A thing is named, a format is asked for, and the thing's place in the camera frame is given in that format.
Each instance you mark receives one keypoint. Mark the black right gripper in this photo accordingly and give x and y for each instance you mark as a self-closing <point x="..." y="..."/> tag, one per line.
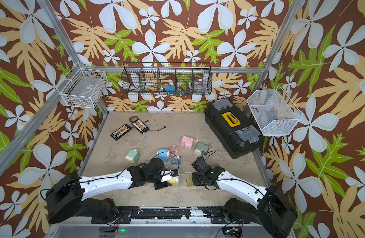
<point x="194" y="180"/>

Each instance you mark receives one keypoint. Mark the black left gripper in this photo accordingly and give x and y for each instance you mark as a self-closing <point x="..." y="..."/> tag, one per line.
<point x="162" y="185"/>

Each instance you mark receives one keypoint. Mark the clear yellow tray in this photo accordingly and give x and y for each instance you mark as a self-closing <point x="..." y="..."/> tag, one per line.
<point x="189" y="182"/>

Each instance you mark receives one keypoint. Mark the yellow pencil sharpener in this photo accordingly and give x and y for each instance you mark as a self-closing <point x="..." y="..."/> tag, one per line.
<point x="173" y="181"/>

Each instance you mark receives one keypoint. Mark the clear blue tray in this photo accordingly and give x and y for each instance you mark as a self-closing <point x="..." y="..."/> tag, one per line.
<point x="176" y="160"/>

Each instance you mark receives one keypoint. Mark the blue pencil sharpener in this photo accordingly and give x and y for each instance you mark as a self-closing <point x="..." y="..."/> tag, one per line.
<point x="163" y="154"/>

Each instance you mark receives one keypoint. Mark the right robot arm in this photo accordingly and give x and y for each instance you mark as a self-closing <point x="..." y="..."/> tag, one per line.
<point x="267" y="206"/>

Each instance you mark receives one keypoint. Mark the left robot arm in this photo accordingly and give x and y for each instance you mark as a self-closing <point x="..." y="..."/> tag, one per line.
<point x="75" y="195"/>

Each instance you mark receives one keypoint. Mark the green pencil sharpener right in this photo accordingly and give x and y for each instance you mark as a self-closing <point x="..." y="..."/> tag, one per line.
<point x="201" y="149"/>

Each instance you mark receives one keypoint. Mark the green pencil sharpener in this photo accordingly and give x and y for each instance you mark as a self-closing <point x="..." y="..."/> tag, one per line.
<point x="133" y="156"/>
<point x="201" y="149"/>

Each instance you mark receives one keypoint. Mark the clear pink tray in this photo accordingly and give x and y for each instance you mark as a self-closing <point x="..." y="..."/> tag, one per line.
<point x="174" y="150"/>

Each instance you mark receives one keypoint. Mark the green pencil sharpener left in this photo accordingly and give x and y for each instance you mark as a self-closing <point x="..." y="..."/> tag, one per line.
<point x="133" y="156"/>

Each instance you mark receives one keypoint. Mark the pink pencil sharpener right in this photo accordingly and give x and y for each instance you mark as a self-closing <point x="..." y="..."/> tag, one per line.
<point x="188" y="142"/>

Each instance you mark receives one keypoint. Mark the black charging board right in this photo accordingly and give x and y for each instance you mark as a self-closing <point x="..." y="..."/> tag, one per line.
<point x="140" y="126"/>

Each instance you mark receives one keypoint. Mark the black charging board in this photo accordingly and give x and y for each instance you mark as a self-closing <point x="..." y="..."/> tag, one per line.
<point x="119" y="133"/>
<point x="140" y="126"/>

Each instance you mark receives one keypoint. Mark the black yellow-latch toolbox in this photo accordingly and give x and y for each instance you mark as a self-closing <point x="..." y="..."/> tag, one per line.
<point x="238" y="134"/>

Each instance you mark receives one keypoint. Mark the black charging board left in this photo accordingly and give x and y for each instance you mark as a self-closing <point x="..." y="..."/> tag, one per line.
<point x="119" y="133"/>

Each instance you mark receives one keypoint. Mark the white mesh basket right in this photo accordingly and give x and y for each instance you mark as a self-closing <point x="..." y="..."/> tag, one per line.
<point x="274" y="111"/>

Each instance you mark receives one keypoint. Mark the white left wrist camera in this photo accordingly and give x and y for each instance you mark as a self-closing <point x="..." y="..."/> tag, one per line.
<point x="166" y="175"/>

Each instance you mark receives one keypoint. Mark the black wire basket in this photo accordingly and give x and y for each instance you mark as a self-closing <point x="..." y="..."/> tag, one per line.
<point x="167" y="79"/>

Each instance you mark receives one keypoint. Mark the white wire basket left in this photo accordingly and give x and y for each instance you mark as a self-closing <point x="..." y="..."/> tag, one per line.
<point x="82" y="86"/>

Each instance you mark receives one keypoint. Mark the aluminium frame post right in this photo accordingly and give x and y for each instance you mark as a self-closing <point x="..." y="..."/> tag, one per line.
<point x="282" y="33"/>

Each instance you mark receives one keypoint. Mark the aluminium frame post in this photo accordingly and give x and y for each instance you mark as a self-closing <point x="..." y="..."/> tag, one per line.
<point x="66" y="42"/>
<point x="282" y="33"/>

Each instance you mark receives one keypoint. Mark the aluminium frame post left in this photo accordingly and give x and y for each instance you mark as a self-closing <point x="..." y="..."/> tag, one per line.
<point x="66" y="42"/>

